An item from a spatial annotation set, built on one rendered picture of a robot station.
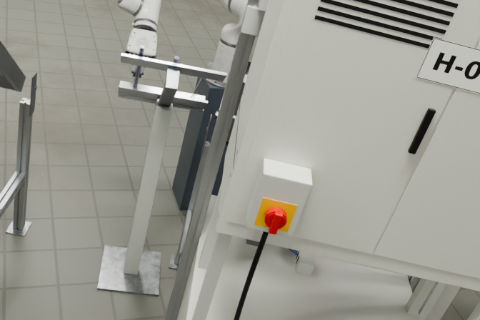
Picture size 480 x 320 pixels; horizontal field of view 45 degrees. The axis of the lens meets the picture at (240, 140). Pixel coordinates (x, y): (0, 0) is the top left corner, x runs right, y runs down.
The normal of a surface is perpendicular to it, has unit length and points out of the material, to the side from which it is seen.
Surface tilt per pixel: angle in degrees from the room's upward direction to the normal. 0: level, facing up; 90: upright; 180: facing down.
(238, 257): 0
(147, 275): 0
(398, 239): 90
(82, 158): 0
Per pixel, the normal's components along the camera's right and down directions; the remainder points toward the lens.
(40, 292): 0.24, -0.83
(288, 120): -0.05, 0.51
